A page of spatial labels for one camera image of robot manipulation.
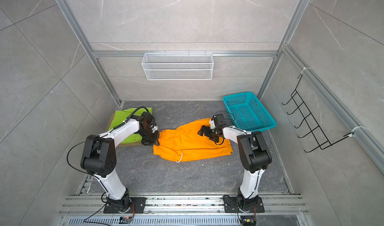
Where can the white wire mesh basket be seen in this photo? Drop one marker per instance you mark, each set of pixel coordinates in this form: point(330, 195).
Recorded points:
point(178, 66)

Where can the orange shorts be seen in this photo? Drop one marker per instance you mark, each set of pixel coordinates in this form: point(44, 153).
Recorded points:
point(183, 144)

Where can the yellow black connector right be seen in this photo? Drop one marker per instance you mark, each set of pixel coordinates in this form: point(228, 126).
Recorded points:
point(247, 221)

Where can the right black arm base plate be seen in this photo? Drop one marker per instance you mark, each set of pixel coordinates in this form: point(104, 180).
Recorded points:
point(238, 204)

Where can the small green circuit board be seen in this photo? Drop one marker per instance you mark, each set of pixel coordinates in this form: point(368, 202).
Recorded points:
point(126, 220)

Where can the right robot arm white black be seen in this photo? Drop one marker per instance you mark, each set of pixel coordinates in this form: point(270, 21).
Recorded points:
point(255, 158)

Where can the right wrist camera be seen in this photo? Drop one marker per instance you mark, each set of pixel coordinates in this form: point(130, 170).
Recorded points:
point(218, 122)

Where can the teal plastic basket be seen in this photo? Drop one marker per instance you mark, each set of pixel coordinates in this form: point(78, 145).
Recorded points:
point(248, 112)

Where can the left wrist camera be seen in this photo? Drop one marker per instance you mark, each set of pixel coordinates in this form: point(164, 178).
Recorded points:
point(148, 120)

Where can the lime green shorts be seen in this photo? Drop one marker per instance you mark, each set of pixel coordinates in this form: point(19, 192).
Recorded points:
point(117, 118)

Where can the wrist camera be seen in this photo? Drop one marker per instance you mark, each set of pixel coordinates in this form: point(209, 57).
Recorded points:
point(218, 122)
point(148, 120)

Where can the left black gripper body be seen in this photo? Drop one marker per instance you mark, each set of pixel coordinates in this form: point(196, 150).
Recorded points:
point(149, 137)

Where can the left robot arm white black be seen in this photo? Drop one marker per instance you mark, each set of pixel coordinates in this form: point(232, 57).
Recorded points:
point(99, 158)

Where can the khaki tan shorts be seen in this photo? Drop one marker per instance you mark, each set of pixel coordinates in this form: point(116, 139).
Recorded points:
point(130, 144)

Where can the aluminium frame rail front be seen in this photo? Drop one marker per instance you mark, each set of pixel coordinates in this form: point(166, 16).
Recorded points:
point(188, 204)

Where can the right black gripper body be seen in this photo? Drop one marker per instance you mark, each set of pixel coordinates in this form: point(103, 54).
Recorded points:
point(215, 136)

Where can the black wire hook rack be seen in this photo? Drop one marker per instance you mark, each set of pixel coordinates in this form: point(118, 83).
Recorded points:
point(314, 130)

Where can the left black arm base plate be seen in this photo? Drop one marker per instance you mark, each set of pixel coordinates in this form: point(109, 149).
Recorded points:
point(125, 206)

